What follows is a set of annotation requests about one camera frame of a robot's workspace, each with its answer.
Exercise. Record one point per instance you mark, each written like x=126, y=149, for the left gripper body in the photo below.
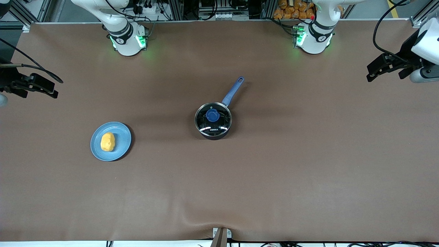
x=407, y=48

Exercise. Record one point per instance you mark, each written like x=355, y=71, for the white power strip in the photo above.
x=147, y=7

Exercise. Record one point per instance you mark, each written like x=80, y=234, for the yellow potato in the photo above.
x=107, y=142

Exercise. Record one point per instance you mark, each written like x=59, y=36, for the glass lid with blue knob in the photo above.
x=212, y=116

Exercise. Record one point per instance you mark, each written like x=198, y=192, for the brown table mat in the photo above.
x=219, y=188

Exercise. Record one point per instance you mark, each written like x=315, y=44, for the metal table clamp bracket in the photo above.
x=221, y=236

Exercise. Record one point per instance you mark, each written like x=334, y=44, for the bag of orange items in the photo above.
x=291, y=10

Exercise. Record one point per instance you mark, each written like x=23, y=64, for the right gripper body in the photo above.
x=7, y=79

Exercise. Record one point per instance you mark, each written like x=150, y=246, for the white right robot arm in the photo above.
x=127, y=44

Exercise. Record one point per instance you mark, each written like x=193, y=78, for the aluminium frame profile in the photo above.
x=20, y=15
x=420, y=15

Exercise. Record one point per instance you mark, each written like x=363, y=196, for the blue plate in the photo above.
x=121, y=144

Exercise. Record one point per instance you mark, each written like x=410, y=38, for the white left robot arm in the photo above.
x=313, y=44

